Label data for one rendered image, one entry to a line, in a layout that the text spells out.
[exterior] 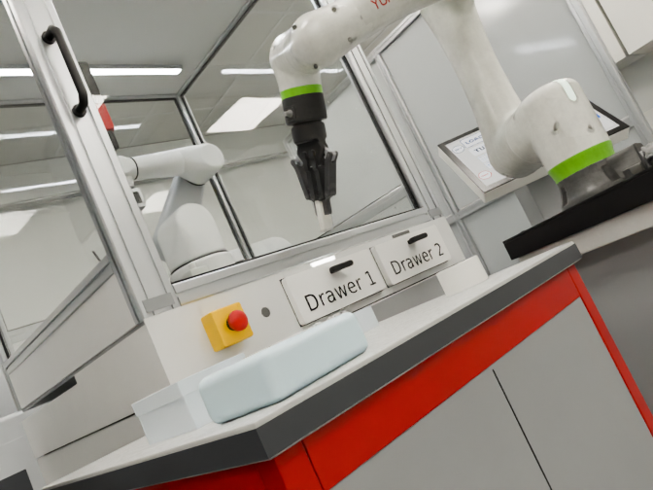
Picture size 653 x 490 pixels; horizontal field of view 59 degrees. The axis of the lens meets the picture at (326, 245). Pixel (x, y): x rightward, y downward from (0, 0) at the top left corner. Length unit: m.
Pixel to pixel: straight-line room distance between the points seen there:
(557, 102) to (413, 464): 0.85
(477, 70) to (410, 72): 1.81
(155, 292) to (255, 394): 0.65
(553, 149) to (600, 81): 1.51
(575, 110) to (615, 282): 0.33
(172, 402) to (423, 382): 0.26
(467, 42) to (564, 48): 1.37
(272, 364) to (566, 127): 0.87
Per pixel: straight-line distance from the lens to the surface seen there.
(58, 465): 1.80
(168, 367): 1.09
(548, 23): 2.82
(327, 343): 0.54
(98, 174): 1.18
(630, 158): 1.21
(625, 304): 1.20
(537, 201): 2.02
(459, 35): 1.46
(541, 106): 1.23
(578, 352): 0.84
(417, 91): 3.20
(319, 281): 1.31
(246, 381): 0.49
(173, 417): 0.66
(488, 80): 1.41
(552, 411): 0.75
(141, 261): 1.13
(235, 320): 1.09
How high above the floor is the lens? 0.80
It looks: 7 degrees up
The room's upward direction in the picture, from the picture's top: 25 degrees counter-clockwise
